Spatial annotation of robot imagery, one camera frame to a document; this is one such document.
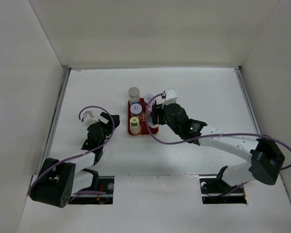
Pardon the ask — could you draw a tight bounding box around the pink cap bottle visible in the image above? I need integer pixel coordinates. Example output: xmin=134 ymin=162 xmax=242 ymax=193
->
xmin=147 ymin=103 xmax=153 ymax=114

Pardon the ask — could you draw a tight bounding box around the silver cap white bottle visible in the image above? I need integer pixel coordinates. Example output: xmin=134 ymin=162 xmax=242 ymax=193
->
xmin=148 ymin=117 xmax=159 ymax=129

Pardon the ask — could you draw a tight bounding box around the cream yellow cap bottle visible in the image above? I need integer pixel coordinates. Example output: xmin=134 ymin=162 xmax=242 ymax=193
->
xmin=129 ymin=117 xmax=142 ymax=135

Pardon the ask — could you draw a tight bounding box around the small jar red label lid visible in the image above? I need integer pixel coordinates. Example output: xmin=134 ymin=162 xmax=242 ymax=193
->
xmin=129 ymin=103 xmax=142 ymax=121

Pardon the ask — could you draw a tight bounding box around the tall blue label spice bottle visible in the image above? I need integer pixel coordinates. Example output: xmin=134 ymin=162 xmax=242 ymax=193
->
xmin=128 ymin=87 xmax=140 ymax=105

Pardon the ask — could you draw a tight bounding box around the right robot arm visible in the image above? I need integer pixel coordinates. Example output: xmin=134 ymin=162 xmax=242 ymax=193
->
xmin=150 ymin=103 xmax=285 ymax=192

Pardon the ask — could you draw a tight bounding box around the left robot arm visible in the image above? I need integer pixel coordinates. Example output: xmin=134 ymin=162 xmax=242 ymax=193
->
xmin=28 ymin=111 xmax=120 ymax=208

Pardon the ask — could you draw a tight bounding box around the red rectangular tray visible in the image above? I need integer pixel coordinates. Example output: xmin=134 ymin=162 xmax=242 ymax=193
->
xmin=127 ymin=98 xmax=150 ymax=136

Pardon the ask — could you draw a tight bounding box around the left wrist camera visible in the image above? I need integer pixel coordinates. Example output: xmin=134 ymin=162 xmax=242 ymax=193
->
xmin=82 ymin=115 xmax=99 ymax=127

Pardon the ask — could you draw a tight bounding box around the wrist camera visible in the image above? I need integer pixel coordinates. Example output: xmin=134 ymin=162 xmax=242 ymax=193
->
xmin=82 ymin=115 xmax=99 ymax=127
xmin=162 ymin=88 xmax=178 ymax=105

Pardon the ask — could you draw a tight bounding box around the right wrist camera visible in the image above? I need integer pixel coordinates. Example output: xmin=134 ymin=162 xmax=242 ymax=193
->
xmin=162 ymin=88 xmax=178 ymax=105

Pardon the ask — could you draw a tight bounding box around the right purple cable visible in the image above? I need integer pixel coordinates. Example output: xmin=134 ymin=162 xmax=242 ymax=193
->
xmin=145 ymin=93 xmax=291 ymax=197

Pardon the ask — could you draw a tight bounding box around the purple cable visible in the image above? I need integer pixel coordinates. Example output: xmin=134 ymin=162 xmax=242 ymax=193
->
xmin=145 ymin=93 xmax=291 ymax=197
xmin=28 ymin=106 xmax=115 ymax=203

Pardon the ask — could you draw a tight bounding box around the left aluminium table rail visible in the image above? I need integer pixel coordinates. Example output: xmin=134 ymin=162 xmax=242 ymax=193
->
xmin=37 ymin=65 xmax=71 ymax=171

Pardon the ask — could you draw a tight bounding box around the aluminium table rail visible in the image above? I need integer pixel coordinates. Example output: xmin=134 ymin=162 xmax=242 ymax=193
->
xmin=235 ymin=66 xmax=274 ymax=173
xmin=37 ymin=65 xmax=71 ymax=171

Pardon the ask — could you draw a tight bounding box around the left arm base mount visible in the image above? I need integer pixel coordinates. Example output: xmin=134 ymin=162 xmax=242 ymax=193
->
xmin=69 ymin=169 xmax=115 ymax=205

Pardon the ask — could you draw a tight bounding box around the right aluminium table rail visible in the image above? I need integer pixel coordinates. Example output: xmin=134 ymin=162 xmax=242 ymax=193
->
xmin=235 ymin=66 xmax=274 ymax=173

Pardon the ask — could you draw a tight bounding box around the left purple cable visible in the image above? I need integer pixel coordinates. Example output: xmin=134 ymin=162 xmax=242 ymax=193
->
xmin=28 ymin=106 xmax=115 ymax=203

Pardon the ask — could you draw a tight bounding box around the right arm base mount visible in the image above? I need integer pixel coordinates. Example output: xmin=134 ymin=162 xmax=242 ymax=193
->
xmin=199 ymin=166 xmax=247 ymax=204

